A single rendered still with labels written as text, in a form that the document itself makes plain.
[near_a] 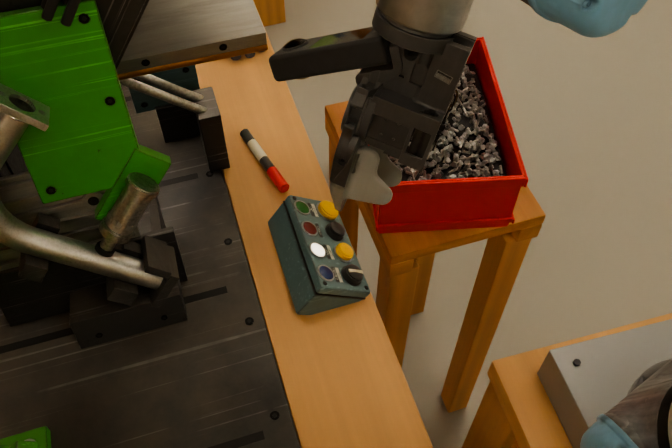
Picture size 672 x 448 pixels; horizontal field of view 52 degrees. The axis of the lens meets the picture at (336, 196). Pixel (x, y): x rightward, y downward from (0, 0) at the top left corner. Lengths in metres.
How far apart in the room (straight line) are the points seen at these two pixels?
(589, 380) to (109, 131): 0.60
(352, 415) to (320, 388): 0.05
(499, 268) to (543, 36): 1.67
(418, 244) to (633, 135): 1.53
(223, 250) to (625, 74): 2.02
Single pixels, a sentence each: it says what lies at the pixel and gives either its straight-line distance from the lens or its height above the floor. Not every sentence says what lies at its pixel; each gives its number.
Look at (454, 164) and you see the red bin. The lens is 1.05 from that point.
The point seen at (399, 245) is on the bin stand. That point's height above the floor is 0.80.
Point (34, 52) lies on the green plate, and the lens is 0.73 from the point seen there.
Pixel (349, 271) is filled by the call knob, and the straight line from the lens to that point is 0.85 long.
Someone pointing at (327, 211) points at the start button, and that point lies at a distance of 0.91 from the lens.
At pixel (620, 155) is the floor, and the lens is 2.41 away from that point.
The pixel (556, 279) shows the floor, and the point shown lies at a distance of 2.05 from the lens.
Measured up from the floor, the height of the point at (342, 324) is 0.90.
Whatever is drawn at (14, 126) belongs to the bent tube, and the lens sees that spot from 0.73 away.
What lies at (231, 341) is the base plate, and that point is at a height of 0.90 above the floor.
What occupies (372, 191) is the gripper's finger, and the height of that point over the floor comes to 1.16.
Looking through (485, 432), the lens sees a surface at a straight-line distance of 1.06.
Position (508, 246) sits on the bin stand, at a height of 0.73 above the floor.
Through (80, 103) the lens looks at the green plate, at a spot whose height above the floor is 1.18.
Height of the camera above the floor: 1.67
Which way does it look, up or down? 52 degrees down
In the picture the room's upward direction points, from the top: straight up
